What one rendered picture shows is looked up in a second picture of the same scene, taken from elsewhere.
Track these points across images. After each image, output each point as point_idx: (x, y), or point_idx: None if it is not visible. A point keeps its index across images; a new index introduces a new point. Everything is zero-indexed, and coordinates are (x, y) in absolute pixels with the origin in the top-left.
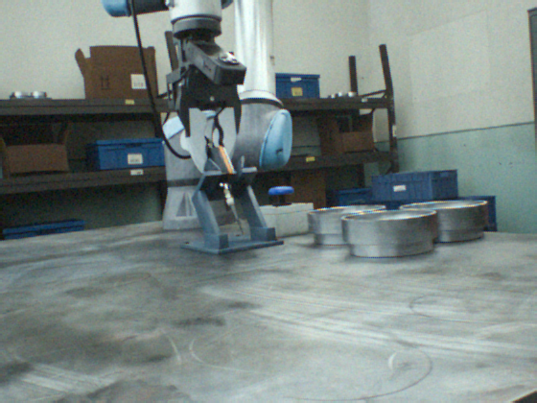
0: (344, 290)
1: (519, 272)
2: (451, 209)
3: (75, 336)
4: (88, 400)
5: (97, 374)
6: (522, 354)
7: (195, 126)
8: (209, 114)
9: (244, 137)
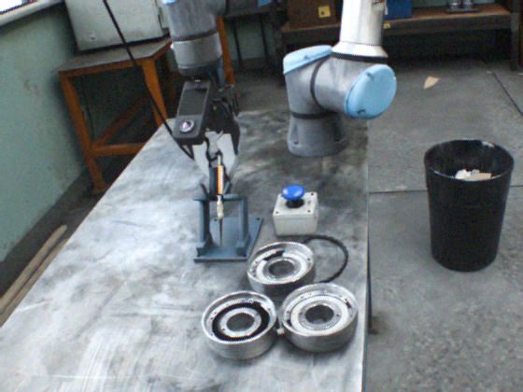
0: (114, 390)
1: None
2: (290, 330)
3: (14, 356)
4: None
5: None
6: None
7: (197, 150)
8: (314, 58)
9: (332, 91)
